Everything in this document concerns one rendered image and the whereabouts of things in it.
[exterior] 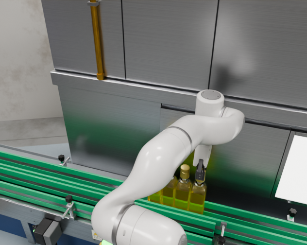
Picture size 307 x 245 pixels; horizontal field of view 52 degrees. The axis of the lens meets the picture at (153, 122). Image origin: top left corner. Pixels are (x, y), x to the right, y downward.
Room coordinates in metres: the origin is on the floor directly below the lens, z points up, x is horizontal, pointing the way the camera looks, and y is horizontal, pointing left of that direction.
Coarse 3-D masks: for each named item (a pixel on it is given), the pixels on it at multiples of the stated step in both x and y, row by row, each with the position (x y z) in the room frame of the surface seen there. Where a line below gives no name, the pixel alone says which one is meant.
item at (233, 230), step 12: (12, 168) 1.07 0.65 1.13; (60, 180) 0.99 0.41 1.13; (108, 192) 0.92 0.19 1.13; (156, 204) 0.86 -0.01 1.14; (192, 216) 0.81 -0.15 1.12; (204, 216) 0.80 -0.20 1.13; (216, 228) 0.78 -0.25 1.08; (228, 228) 0.76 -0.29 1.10; (240, 228) 0.75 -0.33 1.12; (252, 228) 0.74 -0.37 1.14; (252, 240) 0.73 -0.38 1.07; (264, 240) 0.72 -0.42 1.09; (276, 240) 0.71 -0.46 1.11; (288, 240) 0.70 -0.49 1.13; (300, 240) 0.69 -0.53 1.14
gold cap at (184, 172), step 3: (183, 165) 0.87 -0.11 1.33; (186, 165) 0.87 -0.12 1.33; (183, 168) 0.85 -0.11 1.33; (186, 168) 0.85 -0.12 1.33; (189, 168) 0.86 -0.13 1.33; (180, 171) 0.86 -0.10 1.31; (183, 171) 0.85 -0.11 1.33; (186, 171) 0.84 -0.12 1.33; (180, 174) 0.86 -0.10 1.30; (183, 174) 0.85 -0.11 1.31; (186, 174) 0.84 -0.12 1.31; (183, 177) 0.85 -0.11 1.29; (186, 177) 0.84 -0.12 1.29
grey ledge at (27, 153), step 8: (0, 144) 1.32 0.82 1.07; (8, 152) 1.28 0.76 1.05; (16, 152) 1.28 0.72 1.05; (24, 152) 1.27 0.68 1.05; (32, 152) 1.26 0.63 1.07; (48, 160) 1.21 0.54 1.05; (56, 160) 1.21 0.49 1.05; (64, 160) 1.20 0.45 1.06; (80, 168) 1.15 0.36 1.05; (88, 168) 1.15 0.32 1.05; (112, 176) 1.10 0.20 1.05; (120, 176) 1.10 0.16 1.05
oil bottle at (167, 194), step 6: (174, 180) 0.87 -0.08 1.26; (168, 186) 0.85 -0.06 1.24; (174, 186) 0.85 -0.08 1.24; (162, 192) 0.86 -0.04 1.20; (168, 192) 0.85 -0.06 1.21; (174, 192) 0.85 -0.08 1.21; (162, 198) 0.86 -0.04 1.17; (168, 198) 0.85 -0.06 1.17; (174, 198) 0.85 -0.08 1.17; (162, 204) 0.86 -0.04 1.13; (168, 204) 0.85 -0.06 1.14
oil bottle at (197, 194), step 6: (192, 186) 0.84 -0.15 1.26; (204, 186) 0.83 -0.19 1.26; (192, 192) 0.82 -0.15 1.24; (198, 192) 0.82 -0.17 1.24; (204, 192) 0.82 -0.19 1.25; (192, 198) 0.82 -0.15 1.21; (198, 198) 0.82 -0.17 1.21; (204, 198) 0.81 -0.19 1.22; (192, 204) 0.82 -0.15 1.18; (198, 204) 0.81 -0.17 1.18; (204, 204) 0.84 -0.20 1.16; (192, 210) 0.82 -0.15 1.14; (198, 210) 0.81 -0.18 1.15
